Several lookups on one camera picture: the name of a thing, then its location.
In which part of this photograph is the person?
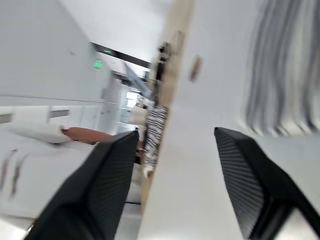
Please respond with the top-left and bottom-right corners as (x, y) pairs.
(0, 124), (118, 227)

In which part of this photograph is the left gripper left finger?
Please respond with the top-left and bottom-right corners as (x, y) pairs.
(24, 129), (140, 240)

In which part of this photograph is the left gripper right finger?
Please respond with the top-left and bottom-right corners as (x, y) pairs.
(213, 127), (320, 240)

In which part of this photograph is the black white striped garment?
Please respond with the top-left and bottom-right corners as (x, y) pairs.
(142, 106), (169, 176)

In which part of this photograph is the green exit sign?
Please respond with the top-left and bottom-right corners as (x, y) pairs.
(93, 58), (105, 71)

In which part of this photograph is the grey striped T-shirt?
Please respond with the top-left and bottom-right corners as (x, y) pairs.
(239, 0), (320, 138)

